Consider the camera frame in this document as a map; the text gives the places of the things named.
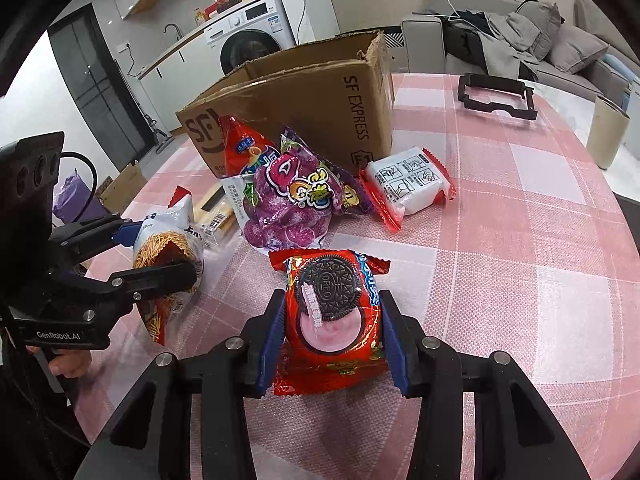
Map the red chip bag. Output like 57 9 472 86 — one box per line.
218 115 281 181

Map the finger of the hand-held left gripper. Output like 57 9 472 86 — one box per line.
75 260 198 321
47 215 146 261

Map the cardboard box on floor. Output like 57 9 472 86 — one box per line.
99 160 148 213

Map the light grey pillow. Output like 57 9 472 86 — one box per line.
550 24 608 75

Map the pink plaid tablecloth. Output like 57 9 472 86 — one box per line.
70 72 640 480

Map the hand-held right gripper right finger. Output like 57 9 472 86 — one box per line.
379 290 593 480

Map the purple candy bag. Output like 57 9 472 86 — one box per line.
242 126 371 256

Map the grey sofa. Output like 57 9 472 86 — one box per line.
401 0 640 91

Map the grey coat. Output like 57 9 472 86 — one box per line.
487 12 541 81

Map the black clothing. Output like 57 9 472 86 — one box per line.
442 10 536 81

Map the beige cup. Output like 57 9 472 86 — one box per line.
586 95 632 170

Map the white washing machine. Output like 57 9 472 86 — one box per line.
202 0 297 76

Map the red cookie packet pink cream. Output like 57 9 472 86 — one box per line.
268 248 401 397

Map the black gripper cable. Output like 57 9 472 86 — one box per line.
60 151 99 196

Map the white packet with red edges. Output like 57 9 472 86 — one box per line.
359 146 457 233

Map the yellow noodle snack bag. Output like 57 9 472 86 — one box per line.
131 187 207 346

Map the floor mop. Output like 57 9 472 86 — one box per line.
145 110 173 153

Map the dark grey pillow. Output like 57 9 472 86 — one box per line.
515 0 562 61

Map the brown cardboard box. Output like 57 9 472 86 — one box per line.
176 30 396 178

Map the black plastic frame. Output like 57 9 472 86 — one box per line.
457 72 538 121

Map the light blue blanket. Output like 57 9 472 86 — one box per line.
602 55 640 81

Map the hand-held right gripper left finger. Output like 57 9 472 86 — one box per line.
75 289 287 480

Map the dark glass door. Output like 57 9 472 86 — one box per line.
48 2 156 176

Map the person's left hand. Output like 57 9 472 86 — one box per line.
25 345 93 378

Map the clear stick pack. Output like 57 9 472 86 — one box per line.
192 182 241 248

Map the white kitchen counter cabinet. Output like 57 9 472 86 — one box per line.
137 25 221 136

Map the green and white snack packet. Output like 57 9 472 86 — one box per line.
221 172 261 221

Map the white marble side table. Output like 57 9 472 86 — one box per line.
535 82 640 201

